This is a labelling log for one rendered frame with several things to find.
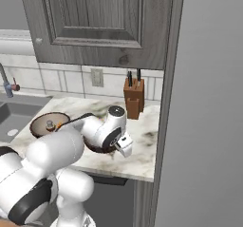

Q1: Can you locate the grey wood cupboard door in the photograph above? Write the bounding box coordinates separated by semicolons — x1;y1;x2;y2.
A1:
18;0;176;71

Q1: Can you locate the grey tap with red handle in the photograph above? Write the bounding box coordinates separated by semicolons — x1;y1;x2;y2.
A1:
0;63;21;99

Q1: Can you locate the black knife handle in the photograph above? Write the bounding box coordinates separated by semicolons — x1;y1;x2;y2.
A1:
136;67;142;87
126;70;134;88

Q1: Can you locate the dark brown bowl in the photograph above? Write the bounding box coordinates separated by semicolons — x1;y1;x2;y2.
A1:
83;135;119;155

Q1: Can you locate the grey wood tall side panel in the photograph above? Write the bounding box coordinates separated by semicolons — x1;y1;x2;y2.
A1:
132;0;186;227

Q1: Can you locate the brown wooden knife block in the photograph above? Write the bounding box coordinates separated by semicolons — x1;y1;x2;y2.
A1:
122;77;146;121

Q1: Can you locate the grey sink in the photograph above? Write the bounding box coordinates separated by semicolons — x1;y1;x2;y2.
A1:
0;92;53;143

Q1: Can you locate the white wall socket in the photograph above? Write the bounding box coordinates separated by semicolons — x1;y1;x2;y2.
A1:
90;67;104;88

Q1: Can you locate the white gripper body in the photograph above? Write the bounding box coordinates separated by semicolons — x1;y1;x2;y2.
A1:
114;134;134;159

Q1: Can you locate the grey base cabinet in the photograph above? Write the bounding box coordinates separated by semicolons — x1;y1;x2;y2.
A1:
83;173;138;227

